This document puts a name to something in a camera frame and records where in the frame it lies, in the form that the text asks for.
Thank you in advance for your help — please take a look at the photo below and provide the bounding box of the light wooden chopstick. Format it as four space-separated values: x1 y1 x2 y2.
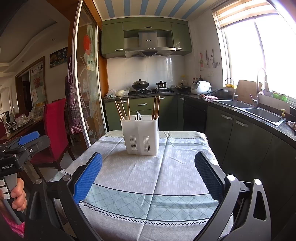
114 100 124 121
127 98 131 120
120 99 126 120

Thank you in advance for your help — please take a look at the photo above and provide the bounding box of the dark brown wooden chopstick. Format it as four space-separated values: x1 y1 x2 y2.
154 96 158 119

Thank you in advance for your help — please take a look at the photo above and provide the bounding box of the steel kitchen sink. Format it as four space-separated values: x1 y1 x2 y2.
215 99 286 126

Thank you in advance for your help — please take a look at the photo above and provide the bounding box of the person's left hand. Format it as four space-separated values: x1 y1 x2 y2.
1 178 27 217

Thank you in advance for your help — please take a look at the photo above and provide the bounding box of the red dining chair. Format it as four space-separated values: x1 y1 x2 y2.
30 98 75 179

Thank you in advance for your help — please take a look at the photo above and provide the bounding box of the checked apron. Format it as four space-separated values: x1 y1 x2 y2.
65 57 82 135

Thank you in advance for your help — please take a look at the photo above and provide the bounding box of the white grey tablecloth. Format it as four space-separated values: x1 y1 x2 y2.
54 131 218 240

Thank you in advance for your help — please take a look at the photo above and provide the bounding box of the white plastic utensil holder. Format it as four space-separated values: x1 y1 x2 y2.
120 115 159 156

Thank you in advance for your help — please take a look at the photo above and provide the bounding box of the glass sliding door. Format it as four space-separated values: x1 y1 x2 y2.
71 1 106 148

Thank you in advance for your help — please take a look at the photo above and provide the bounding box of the chrome sink faucet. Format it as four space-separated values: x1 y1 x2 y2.
250 67 267 108

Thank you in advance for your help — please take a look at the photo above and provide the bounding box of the white rice cooker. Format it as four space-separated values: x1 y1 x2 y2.
190 80 212 95

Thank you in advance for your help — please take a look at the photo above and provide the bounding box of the wooden cutting board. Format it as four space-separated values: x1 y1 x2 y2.
235 80 262 105

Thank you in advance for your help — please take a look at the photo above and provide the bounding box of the small black pot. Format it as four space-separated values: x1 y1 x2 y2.
156 80 167 89

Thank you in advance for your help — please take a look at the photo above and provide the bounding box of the black wok with lid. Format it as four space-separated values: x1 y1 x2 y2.
132 79 149 91

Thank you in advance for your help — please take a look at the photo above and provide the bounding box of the steel range hood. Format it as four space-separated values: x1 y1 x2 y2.
124 31 177 58

